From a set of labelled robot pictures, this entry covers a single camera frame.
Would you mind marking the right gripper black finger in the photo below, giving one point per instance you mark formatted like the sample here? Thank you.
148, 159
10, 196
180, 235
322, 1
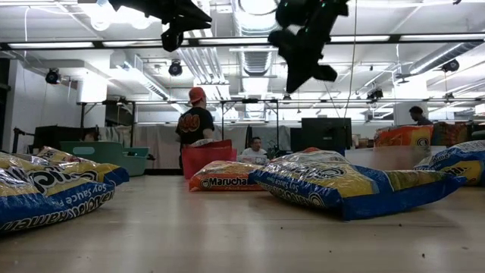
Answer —
297, 79
326, 73

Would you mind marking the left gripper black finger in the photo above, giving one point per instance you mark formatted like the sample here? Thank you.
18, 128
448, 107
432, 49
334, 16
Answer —
197, 21
172, 39

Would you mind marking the orange chicken noodle pack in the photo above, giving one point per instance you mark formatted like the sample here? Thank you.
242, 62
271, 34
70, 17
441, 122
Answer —
223, 182
398, 136

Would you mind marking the blue soy sauce noodle pack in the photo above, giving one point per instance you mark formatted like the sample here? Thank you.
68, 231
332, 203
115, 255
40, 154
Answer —
57, 204
454, 167
113, 174
360, 193

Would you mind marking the black ceiling spotlight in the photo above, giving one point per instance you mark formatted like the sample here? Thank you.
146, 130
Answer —
450, 66
53, 76
375, 94
175, 68

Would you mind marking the large black monitor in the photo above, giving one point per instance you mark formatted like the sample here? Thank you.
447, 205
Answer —
326, 132

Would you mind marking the person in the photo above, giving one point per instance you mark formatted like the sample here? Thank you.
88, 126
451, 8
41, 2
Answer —
254, 146
417, 113
195, 125

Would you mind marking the clear plastic bin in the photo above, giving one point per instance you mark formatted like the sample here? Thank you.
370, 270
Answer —
386, 157

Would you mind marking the beige backdrop curtain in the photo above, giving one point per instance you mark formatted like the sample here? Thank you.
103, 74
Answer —
159, 144

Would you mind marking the pink plastic bin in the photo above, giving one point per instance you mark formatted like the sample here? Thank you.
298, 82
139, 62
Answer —
204, 159

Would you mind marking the teal plastic bin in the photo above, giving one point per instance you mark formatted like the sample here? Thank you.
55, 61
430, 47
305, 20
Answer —
113, 159

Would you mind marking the red patterned cloth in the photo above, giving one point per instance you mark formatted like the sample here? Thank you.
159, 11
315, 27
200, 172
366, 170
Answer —
451, 134

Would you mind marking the black equipment case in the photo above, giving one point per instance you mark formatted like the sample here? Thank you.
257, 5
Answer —
57, 136

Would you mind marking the silver ventilation duct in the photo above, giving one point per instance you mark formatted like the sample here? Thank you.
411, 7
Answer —
255, 62

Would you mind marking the black rig frame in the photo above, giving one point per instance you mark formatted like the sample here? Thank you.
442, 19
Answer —
97, 44

